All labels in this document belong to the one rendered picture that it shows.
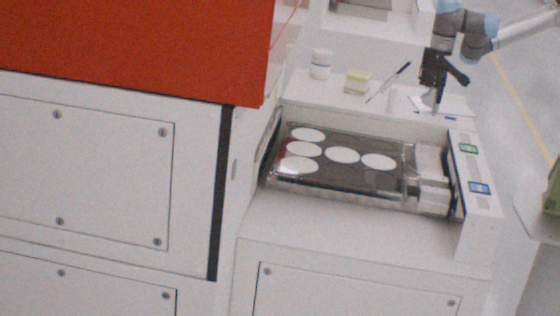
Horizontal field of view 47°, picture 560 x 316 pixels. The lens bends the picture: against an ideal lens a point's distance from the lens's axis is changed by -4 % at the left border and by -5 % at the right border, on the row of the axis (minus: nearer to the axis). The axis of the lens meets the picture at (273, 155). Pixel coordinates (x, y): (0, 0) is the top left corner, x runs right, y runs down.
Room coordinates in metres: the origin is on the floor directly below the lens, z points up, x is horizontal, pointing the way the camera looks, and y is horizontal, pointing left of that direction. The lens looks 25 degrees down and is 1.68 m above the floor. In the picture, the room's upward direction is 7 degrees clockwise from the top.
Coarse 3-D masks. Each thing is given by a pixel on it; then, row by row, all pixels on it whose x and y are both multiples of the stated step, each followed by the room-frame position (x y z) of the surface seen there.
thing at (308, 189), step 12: (276, 180) 1.65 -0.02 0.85; (288, 180) 1.65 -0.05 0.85; (300, 192) 1.64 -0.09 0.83; (312, 192) 1.63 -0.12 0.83; (324, 192) 1.63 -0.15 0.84; (336, 192) 1.63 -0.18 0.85; (348, 192) 1.63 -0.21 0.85; (360, 192) 1.64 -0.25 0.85; (360, 204) 1.62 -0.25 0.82; (372, 204) 1.62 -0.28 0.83; (384, 204) 1.61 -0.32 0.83; (396, 204) 1.61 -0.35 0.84; (408, 204) 1.61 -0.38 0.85; (432, 216) 1.60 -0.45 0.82; (444, 216) 1.60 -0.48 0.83
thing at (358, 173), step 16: (304, 128) 1.92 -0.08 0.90; (320, 144) 1.81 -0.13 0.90; (336, 144) 1.83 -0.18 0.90; (352, 144) 1.85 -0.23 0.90; (368, 144) 1.86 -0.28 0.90; (384, 144) 1.88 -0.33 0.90; (320, 160) 1.70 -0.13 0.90; (320, 176) 1.60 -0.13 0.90; (336, 176) 1.62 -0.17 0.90; (352, 176) 1.63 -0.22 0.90; (368, 176) 1.64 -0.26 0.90; (384, 176) 1.65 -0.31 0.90; (400, 176) 1.67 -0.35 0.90; (400, 192) 1.57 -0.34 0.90
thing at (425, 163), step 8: (416, 152) 1.89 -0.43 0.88; (416, 160) 1.84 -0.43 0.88; (424, 160) 1.84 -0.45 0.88; (432, 160) 1.85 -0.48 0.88; (440, 160) 1.86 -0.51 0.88; (416, 168) 1.79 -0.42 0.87; (424, 168) 1.78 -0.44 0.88; (432, 168) 1.79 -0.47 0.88; (440, 168) 1.80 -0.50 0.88; (416, 176) 1.75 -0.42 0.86; (416, 184) 1.71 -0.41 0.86; (424, 200) 1.58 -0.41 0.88; (424, 208) 1.57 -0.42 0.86; (432, 208) 1.57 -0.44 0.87; (440, 208) 1.56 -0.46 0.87
